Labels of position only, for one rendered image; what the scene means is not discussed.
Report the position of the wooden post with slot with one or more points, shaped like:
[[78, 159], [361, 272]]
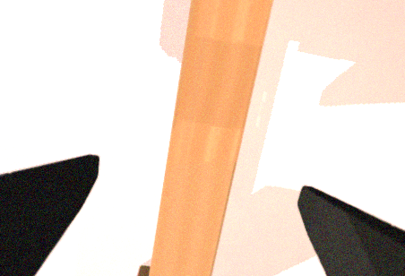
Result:
[[144, 270]]

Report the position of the light wooden board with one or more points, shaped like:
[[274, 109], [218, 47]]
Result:
[[223, 46]]

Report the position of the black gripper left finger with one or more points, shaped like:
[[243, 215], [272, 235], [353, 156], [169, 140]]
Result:
[[37, 206]]

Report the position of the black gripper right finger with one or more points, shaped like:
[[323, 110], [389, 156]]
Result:
[[349, 241]]

